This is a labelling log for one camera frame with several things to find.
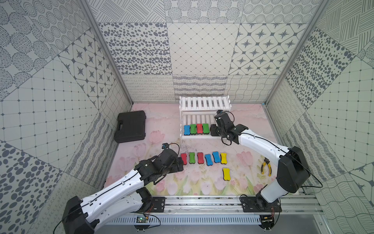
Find yellow handled pliers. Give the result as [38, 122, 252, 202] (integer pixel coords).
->
[261, 158, 272, 177]

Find white wooden slatted shelf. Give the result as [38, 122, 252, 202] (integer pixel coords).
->
[179, 96, 231, 145]

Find shelf red eraser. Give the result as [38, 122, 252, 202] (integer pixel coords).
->
[196, 124, 204, 134]
[197, 152, 204, 164]
[181, 153, 188, 165]

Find black plastic tool case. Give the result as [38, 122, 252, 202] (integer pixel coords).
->
[114, 110, 147, 143]

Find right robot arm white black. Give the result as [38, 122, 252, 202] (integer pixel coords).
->
[211, 110, 311, 210]

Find shelf green eraser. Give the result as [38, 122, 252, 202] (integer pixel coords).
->
[202, 123, 210, 134]
[189, 152, 196, 164]
[190, 124, 197, 135]

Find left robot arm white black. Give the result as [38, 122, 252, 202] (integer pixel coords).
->
[60, 147, 184, 234]

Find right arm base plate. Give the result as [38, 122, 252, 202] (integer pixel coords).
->
[239, 195, 282, 213]

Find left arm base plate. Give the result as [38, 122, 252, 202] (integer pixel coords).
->
[145, 197, 166, 214]

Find shelf yellow eraser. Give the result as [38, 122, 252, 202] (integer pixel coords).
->
[220, 153, 228, 165]
[223, 168, 231, 181]

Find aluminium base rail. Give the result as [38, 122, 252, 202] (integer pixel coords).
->
[83, 194, 324, 216]

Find left green circuit board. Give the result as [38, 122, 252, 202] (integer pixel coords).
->
[134, 215, 149, 231]

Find right black controller box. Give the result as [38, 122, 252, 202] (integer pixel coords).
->
[259, 215, 275, 231]

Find shelf blue eraser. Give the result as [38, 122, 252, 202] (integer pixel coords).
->
[184, 125, 191, 136]
[205, 154, 213, 166]

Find white perforated cable duct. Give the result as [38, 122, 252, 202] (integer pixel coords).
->
[108, 214, 260, 225]

